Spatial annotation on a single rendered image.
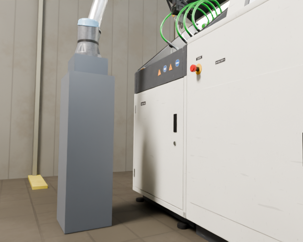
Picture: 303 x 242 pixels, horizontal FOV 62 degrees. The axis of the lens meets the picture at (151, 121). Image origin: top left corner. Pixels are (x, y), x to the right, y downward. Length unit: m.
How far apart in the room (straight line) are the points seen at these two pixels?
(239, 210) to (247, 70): 0.52
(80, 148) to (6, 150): 1.78
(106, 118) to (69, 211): 0.49
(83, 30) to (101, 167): 0.74
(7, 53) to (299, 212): 2.90
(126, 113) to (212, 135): 2.28
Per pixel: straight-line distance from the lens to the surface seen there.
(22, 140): 3.02
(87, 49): 1.44
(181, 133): 1.32
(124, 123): 3.28
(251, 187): 0.98
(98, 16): 1.70
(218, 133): 1.09
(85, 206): 1.37
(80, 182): 1.33
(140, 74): 1.84
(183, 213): 1.35
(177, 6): 1.82
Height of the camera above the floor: 0.49
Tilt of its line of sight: 3 degrees up
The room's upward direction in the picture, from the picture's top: 1 degrees clockwise
